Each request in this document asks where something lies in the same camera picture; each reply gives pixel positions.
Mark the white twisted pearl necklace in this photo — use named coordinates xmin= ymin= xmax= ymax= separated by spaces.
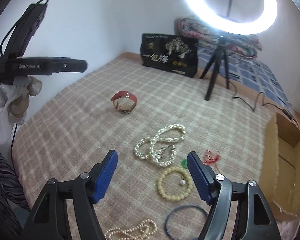
xmin=134 ymin=123 xmax=188 ymax=168

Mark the red strap wristwatch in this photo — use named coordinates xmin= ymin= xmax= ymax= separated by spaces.
xmin=111 ymin=90 xmax=138 ymax=114

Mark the white gloved left hand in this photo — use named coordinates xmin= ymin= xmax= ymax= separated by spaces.
xmin=0 ymin=76 xmax=43 ymax=145

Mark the blue bangle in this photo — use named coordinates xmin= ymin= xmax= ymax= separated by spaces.
xmin=164 ymin=205 xmax=209 ymax=239

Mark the beige plaid blanket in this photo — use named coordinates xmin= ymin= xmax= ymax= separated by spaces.
xmin=13 ymin=58 xmax=271 ymax=239

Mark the cardboard box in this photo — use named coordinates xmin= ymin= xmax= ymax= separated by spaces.
xmin=259 ymin=113 xmax=300 ymax=222

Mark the black tripod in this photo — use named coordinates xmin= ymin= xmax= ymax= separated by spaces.
xmin=200 ymin=36 xmax=230 ymax=101

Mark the blue patterned bed sheet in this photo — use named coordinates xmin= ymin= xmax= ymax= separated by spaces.
xmin=194 ymin=43 xmax=296 ymax=116

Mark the black printed snack bag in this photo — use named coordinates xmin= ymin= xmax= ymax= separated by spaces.
xmin=140 ymin=33 xmax=198 ymax=77

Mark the folded floral quilt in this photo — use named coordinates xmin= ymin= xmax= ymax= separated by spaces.
xmin=177 ymin=16 xmax=263 ymax=60

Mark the green pendant on red cord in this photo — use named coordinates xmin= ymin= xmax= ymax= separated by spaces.
xmin=180 ymin=150 xmax=222 ymax=173

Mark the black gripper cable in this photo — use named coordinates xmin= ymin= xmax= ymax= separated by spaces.
xmin=0 ymin=0 xmax=51 ymax=55

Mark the yellow bead bracelet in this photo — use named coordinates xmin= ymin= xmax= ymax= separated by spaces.
xmin=156 ymin=166 xmax=193 ymax=201

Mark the cream pearl necklace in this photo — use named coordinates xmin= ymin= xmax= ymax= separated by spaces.
xmin=104 ymin=218 xmax=158 ymax=240

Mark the white ring light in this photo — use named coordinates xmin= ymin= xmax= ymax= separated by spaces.
xmin=185 ymin=0 xmax=277 ymax=35

